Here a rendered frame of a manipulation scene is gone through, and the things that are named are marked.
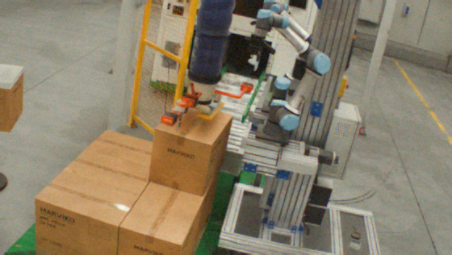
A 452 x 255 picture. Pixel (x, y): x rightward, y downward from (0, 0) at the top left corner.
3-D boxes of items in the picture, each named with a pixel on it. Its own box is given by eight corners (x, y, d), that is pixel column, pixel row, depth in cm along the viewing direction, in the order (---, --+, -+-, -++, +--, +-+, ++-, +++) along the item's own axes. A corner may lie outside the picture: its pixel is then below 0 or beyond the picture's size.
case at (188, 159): (176, 147, 394) (183, 101, 379) (223, 160, 388) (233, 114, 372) (148, 180, 340) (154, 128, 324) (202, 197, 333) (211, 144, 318)
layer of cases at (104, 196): (103, 170, 415) (106, 129, 399) (213, 202, 404) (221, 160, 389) (35, 246, 305) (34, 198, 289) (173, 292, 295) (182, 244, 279)
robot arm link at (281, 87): (269, 95, 369) (274, 78, 363) (275, 91, 380) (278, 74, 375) (285, 100, 365) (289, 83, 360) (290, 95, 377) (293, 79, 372)
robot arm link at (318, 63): (284, 125, 323) (324, 52, 309) (294, 135, 311) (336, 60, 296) (269, 119, 318) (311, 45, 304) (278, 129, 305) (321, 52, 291)
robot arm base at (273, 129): (284, 131, 337) (287, 118, 333) (283, 140, 323) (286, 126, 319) (263, 126, 338) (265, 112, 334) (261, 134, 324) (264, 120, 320)
